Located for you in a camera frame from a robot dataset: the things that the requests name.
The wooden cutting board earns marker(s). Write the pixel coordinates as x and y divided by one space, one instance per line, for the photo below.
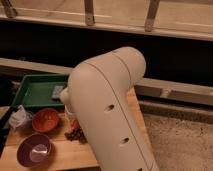
65 155

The bunch of dark grapes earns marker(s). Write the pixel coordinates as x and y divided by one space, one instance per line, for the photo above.
76 134

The purple bowl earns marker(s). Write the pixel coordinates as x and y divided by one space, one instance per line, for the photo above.
34 150

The grey sponge block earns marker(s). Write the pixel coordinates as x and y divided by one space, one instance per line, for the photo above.
56 92

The green plastic tray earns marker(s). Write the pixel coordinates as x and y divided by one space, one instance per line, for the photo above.
36 91

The orange bowl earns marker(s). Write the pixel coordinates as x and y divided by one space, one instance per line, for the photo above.
45 120

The red pepper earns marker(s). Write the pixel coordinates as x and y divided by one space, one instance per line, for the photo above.
74 124

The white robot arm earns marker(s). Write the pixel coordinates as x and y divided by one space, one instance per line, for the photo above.
96 94

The crumpled grey cloth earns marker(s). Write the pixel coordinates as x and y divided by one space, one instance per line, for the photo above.
21 118

